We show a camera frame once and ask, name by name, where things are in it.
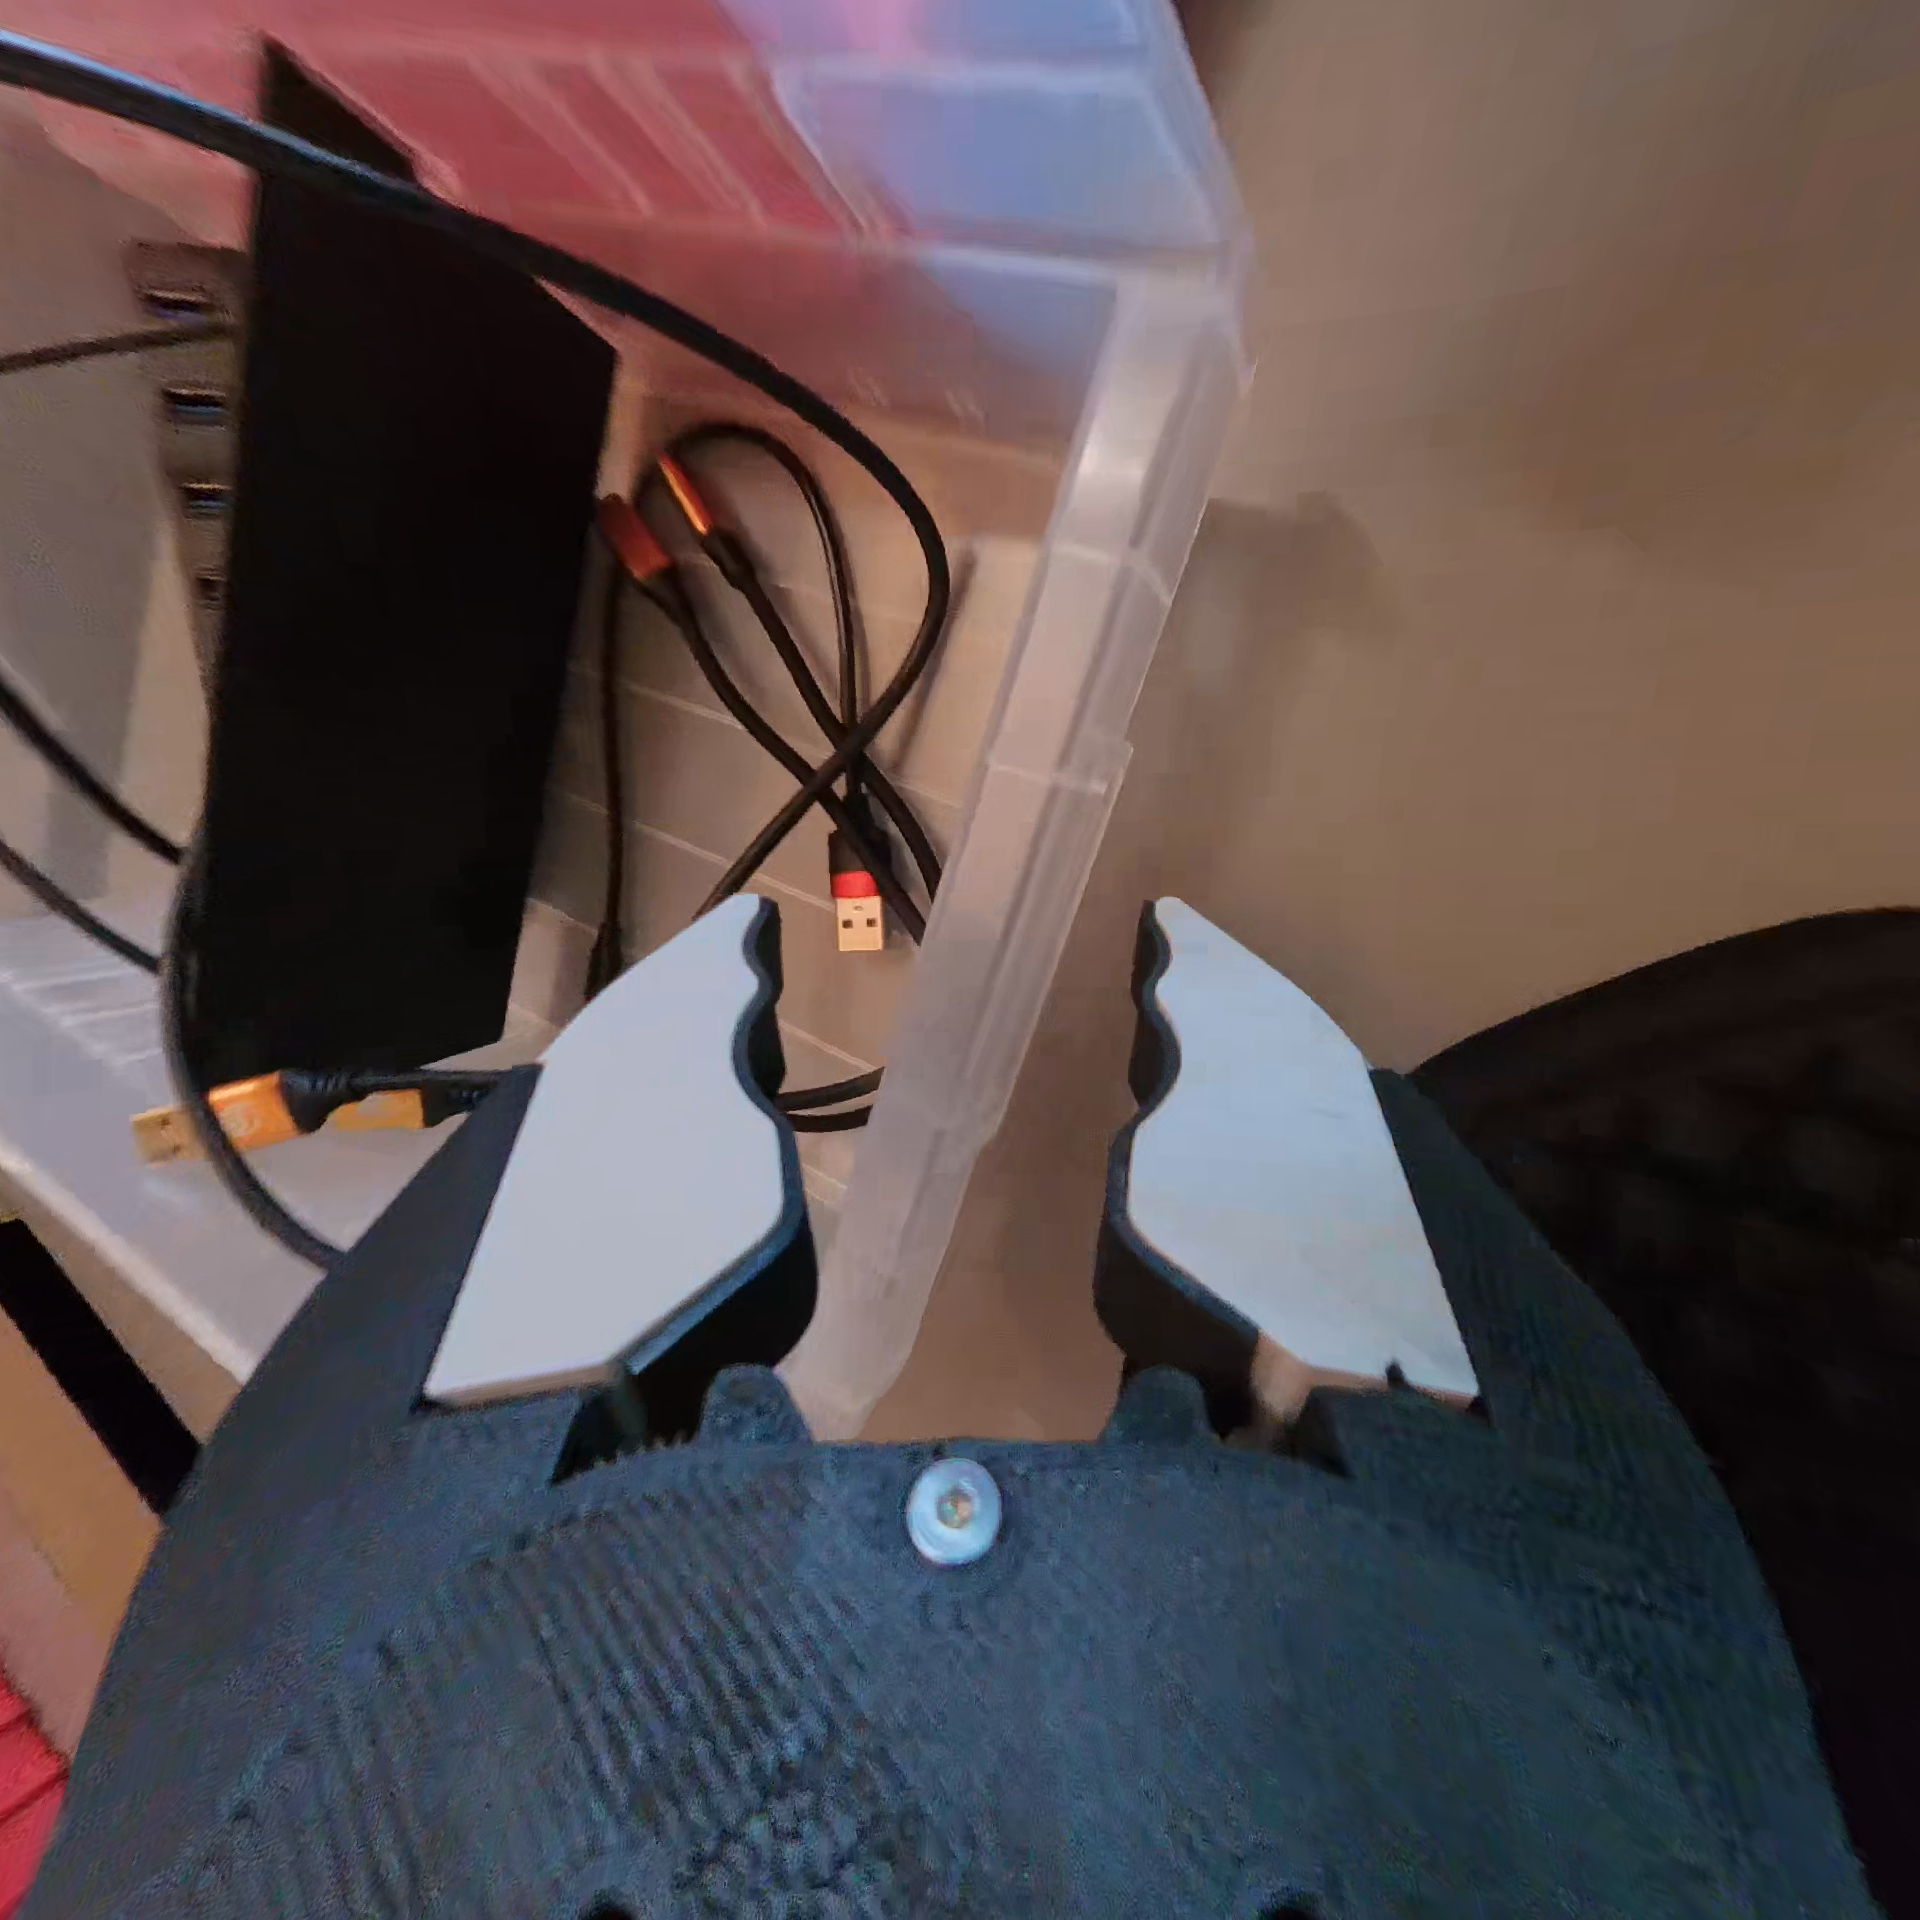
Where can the clear plastic box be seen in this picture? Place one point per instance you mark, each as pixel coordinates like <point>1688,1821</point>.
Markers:
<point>1049,676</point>

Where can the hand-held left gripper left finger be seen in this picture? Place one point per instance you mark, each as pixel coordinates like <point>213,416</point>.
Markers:
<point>629,1187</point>

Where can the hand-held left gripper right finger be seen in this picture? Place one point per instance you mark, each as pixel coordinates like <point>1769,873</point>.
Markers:
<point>1288,1187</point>

